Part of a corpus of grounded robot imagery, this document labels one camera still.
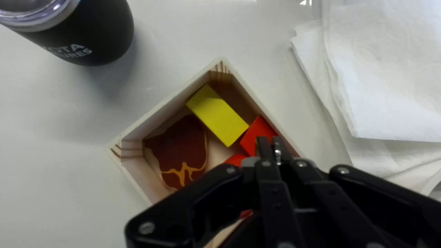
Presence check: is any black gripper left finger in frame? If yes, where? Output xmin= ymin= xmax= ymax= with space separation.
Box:
xmin=124 ymin=137 xmax=304 ymax=248

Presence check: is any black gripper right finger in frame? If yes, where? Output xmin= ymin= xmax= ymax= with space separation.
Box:
xmin=273 ymin=138 xmax=441 ymax=248

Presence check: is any red toy tomato piece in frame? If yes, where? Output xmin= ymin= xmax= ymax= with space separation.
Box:
xmin=226 ymin=116 xmax=277 ymax=167

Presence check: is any yellow toy block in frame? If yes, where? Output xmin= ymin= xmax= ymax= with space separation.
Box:
xmin=186 ymin=86 xmax=248 ymax=148

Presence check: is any small wooden toy box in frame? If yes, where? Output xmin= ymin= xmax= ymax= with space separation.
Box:
xmin=109 ymin=57 xmax=304 ymax=248

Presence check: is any brown toy steak piece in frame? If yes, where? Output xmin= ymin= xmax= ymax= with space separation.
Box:
xmin=144 ymin=116 xmax=207 ymax=190

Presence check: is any white paper napkin stack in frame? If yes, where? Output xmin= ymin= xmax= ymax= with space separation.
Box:
xmin=291 ymin=0 xmax=441 ymax=199

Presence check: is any black insulated tumbler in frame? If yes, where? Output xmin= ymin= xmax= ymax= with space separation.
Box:
xmin=0 ymin=0 xmax=134 ymax=66

